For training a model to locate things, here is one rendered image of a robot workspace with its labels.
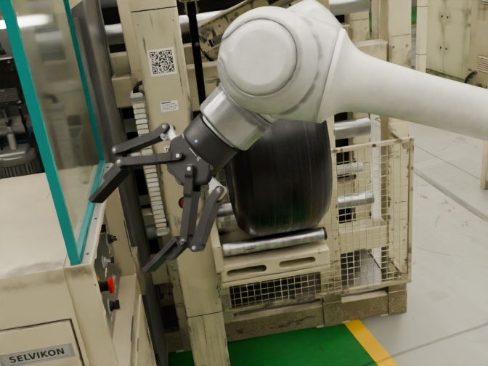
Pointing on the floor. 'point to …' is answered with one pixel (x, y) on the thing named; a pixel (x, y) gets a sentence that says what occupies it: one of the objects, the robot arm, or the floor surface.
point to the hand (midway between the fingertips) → (125, 229)
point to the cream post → (206, 282)
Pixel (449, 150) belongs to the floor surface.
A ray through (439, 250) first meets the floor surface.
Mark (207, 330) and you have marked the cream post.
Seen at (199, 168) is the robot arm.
